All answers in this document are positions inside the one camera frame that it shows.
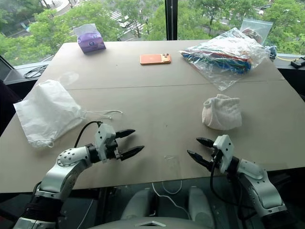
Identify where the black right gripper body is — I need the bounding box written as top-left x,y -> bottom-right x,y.
209,146 -> 220,171

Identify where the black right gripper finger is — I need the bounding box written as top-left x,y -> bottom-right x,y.
195,137 -> 214,149
187,149 -> 213,171

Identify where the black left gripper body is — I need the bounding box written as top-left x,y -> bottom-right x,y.
107,137 -> 122,160

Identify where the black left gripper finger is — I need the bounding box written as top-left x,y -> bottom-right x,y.
120,145 -> 145,161
115,129 -> 136,139

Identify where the white rolled towel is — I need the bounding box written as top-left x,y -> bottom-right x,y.
202,94 -> 243,131

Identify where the clear bag of coloured cloths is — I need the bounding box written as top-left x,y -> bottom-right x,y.
178,27 -> 272,92

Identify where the clear zip bag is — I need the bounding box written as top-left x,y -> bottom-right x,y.
239,18 -> 274,46

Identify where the grey rounded robot leg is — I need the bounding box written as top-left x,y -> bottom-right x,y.
121,187 -> 156,220
187,186 -> 215,223

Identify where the grey robot torso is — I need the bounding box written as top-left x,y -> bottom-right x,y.
94,215 -> 216,229

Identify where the orange smartphone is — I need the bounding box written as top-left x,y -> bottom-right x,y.
139,53 -> 172,66

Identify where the purple tissue pack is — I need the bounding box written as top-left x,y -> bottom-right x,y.
73,23 -> 107,55

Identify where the black device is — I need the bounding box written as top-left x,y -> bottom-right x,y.
290,56 -> 305,69

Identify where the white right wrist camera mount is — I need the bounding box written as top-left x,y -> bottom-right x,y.
212,135 -> 233,174

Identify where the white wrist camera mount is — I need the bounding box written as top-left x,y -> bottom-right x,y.
212,135 -> 233,174
94,123 -> 117,162

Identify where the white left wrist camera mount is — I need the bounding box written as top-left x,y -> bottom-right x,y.
94,123 -> 117,162

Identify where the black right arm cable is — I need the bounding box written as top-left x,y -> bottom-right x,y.
209,152 -> 253,220

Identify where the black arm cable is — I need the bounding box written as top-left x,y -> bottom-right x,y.
73,121 -> 103,148
209,152 -> 253,220

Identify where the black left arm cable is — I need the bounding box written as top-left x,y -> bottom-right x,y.
73,121 -> 103,148

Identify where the white cable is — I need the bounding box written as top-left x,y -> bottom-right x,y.
152,180 -> 192,220

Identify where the white drawstring bag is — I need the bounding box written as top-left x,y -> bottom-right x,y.
13,79 -> 123,148

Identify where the black coiled cable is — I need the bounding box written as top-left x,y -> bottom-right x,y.
23,64 -> 50,79

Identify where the yellow cable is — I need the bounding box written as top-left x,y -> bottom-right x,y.
276,53 -> 296,63

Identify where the dark window frame post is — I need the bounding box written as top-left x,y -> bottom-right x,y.
165,0 -> 178,41

